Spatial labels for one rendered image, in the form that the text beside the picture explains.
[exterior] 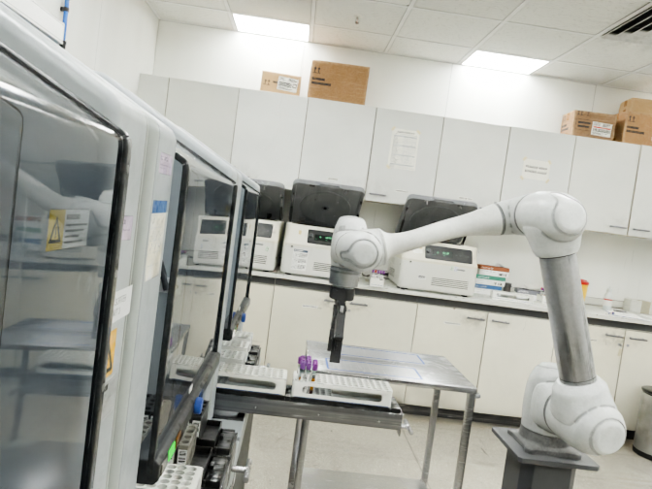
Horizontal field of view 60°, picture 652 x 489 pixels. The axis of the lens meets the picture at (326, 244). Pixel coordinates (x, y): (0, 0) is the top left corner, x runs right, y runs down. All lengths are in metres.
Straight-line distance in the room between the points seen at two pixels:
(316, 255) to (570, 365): 2.53
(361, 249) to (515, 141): 3.24
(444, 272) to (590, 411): 2.50
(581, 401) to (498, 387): 2.65
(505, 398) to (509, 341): 0.42
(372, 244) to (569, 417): 0.76
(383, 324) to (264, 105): 1.82
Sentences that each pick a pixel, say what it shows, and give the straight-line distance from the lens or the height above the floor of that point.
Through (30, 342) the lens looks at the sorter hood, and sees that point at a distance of 0.40.
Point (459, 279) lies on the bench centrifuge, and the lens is 4.18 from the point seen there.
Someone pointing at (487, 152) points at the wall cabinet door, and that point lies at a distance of 4.53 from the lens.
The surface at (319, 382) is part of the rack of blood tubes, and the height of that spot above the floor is 0.87.
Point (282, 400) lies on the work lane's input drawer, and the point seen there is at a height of 0.80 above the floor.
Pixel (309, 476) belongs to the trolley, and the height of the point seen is 0.28.
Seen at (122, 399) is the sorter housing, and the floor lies 1.12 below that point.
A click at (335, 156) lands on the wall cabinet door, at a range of 4.30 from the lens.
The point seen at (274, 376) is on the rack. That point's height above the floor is 0.86.
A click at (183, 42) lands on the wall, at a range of 4.89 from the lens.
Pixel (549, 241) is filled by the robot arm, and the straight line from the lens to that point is 1.67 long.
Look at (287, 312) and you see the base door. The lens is 4.05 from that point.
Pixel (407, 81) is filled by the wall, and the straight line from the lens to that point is 4.81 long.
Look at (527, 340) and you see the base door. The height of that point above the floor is 0.65.
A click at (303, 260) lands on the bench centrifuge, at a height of 1.02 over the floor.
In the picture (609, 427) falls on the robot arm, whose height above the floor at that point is 0.89.
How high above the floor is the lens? 1.36
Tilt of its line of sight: 3 degrees down
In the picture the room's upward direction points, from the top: 8 degrees clockwise
